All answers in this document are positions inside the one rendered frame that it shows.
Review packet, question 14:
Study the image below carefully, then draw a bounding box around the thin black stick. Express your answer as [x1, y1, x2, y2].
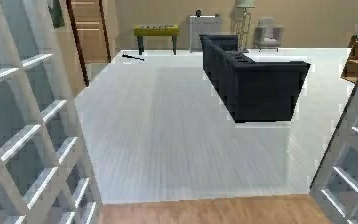
[121, 53, 146, 63]

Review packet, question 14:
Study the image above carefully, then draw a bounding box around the white cabinet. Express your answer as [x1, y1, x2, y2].
[188, 14, 223, 53]

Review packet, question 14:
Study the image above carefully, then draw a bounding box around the yellow table with dark legs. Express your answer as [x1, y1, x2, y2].
[133, 24, 180, 56]

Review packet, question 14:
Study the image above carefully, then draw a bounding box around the black sofa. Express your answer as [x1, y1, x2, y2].
[199, 33, 311, 124]

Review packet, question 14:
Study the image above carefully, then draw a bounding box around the pale green floor lamp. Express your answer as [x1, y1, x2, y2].
[234, 0, 257, 54]

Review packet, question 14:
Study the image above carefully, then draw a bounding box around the grey armchair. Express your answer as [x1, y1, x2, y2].
[252, 16, 285, 53]

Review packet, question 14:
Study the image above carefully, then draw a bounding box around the brown wooden door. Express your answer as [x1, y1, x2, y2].
[66, 0, 112, 88]

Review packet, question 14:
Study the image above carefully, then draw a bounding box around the white glazed door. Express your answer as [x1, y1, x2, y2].
[0, 0, 104, 224]
[309, 59, 358, 224]

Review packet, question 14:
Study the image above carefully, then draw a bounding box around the dark green framed picture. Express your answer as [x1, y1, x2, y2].
[47, 0, 66, 29]

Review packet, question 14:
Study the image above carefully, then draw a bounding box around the wooden shelf unit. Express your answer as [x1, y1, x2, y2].
[340, 34, 358, 84]

